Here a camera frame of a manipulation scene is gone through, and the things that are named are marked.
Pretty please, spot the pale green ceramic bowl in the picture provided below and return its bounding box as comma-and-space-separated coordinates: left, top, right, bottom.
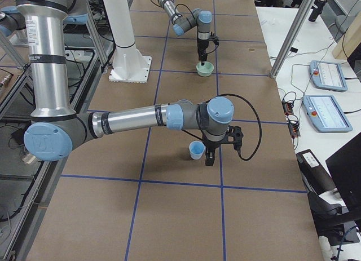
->
196, 61, 214, 77

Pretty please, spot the light blue plastic cup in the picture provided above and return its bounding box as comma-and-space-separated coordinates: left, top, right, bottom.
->
188, 140, 205, 160

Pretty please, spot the black monitor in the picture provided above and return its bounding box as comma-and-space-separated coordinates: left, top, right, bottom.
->
326, 134, 360, 210

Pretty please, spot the far blue teach pendant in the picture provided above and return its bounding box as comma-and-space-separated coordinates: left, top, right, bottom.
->
310, 60, 347, 92

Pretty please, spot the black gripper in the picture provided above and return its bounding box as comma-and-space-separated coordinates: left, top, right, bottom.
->
197, 38, 209, 65
202, 132, 225, 166

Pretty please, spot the black box with label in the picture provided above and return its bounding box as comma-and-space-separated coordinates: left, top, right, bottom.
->
296, 149, 336, 194

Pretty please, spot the blue teach pendant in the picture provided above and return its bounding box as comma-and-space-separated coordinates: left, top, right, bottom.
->
310, 60, 347, 92
303, 95, 353, 133

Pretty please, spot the aluminium frame post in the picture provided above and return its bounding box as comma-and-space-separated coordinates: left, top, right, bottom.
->
270, 0, 315, 79

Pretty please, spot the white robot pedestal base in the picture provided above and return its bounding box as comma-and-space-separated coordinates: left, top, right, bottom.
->
103, 0, 152, 83

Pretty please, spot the near blue teach pendant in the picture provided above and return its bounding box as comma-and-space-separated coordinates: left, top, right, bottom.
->
303, 95, 353, 133

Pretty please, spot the small circuit board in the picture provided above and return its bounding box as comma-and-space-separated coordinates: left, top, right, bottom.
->
281, 100, 294, 116

